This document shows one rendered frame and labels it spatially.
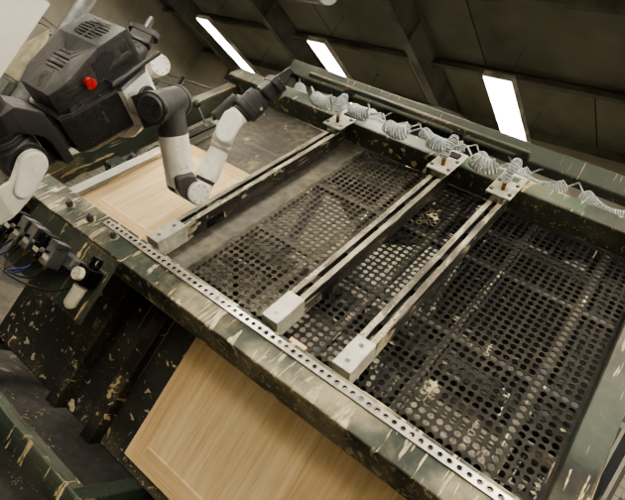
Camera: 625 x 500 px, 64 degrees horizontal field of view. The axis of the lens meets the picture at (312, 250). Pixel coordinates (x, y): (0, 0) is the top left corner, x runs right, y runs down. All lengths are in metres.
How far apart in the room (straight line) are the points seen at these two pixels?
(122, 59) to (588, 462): 1.62
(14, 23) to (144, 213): 3.86
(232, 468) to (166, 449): 0.26
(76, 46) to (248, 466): 1.34
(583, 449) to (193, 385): 1.17
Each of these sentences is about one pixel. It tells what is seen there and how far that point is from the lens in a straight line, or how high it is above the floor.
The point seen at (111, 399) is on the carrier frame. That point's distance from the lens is 1.97.
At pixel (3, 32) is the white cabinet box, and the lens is 5.65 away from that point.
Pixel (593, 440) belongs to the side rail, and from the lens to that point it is 1.49.
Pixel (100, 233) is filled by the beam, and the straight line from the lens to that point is 1.90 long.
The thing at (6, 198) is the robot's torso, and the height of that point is 0.84.
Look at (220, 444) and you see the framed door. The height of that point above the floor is 0.49.
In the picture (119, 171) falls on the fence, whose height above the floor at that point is 1.07.
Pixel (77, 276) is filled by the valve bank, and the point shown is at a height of 0.71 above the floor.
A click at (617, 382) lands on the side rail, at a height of 1.28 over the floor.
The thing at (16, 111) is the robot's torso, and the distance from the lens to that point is 1.58.
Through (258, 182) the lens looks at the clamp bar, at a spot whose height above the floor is 1.31.
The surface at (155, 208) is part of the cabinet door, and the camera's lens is 2.02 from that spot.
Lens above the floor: 1.07
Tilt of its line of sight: 4 degrees up
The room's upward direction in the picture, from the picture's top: 31 degrees clockwise
